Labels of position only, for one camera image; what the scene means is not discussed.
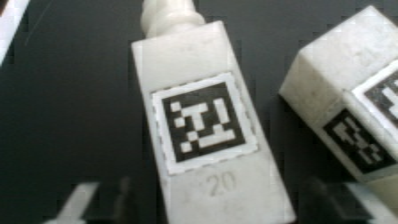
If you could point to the white square tabletop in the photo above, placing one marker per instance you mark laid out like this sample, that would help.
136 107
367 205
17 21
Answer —
14 8

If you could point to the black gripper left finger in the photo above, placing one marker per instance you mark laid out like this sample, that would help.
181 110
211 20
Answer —
99 204

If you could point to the white table leg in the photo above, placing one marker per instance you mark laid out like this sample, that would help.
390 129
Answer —
341 89
220 177

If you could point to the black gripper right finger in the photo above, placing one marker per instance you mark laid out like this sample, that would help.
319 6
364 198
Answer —
342 203

